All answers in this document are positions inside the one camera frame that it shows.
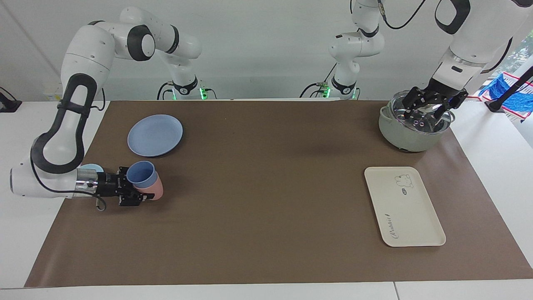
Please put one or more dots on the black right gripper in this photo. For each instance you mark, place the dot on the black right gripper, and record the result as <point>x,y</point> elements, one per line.
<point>110,184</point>

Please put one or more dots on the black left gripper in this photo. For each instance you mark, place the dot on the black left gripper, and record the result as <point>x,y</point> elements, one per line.
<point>436,95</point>

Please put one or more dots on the blue plastic cup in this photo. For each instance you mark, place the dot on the blue plastic cup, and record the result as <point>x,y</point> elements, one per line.
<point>141,175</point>

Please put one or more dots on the pink plastic cup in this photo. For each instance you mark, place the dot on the pink plastic cup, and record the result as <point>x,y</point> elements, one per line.
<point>155,189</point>

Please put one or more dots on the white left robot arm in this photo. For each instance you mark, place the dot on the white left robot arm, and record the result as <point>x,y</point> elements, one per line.
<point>358,46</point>

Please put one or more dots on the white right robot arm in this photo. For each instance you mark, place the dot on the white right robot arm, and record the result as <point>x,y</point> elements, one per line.
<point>89,46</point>

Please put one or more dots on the cream tray with rabbit print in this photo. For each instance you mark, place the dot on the cream tray with rabbit print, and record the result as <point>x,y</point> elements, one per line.
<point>406,212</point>

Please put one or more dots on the glass pot lid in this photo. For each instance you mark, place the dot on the glass pot lid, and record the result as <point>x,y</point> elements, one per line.
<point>420,121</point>

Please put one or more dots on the light blue bowl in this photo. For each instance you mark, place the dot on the light blue bowl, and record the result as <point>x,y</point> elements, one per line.
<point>92,168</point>

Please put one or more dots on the grey-green electric pot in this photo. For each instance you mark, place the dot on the grey-green electric pot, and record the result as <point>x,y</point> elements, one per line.
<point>406,139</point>

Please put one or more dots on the lavender blue plate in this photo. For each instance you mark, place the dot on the lavender blue plate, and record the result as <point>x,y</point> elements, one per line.
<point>155,135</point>

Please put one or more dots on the blue cloth with red stripes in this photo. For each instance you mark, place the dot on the blue cloth with red stripes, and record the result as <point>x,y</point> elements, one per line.
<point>497,89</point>

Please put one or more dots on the black slanted stand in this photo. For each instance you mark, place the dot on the black slanted stand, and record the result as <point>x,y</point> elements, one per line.
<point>510,91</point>

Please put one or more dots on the white box with yellow labels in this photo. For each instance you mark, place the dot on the white box with yellow labels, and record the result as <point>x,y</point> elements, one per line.
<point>52,92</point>

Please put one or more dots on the brown table mat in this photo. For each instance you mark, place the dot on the brown table mat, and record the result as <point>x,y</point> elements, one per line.
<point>266,208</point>

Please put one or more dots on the black desk clamp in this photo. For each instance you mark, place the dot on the black desk clamp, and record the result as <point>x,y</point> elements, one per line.
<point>8,104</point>

